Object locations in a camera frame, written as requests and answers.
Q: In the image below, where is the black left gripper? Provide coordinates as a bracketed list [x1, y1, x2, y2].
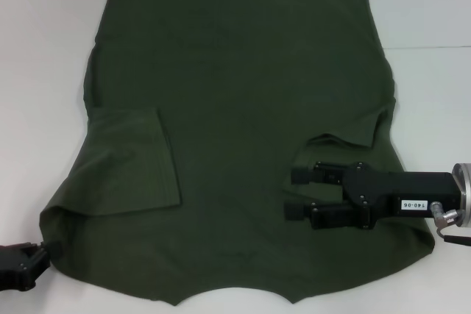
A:
[0, 250, 63, 292]

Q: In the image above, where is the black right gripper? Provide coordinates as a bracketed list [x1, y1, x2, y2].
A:
[283, 160, 464, 233]

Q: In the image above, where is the dark green t-shirt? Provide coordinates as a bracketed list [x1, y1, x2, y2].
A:
[38, 0, 436, 307]

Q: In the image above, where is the silver right cable connector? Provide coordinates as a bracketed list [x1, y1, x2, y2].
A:
[431, 201, 464, 227]

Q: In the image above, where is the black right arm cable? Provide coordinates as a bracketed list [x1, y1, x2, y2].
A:
[436, 224, 471, 257]

